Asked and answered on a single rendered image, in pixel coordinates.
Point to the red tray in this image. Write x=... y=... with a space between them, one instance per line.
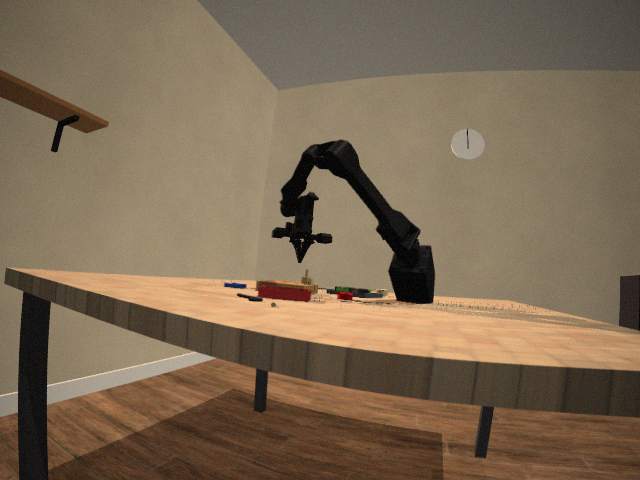
x=284 y=293

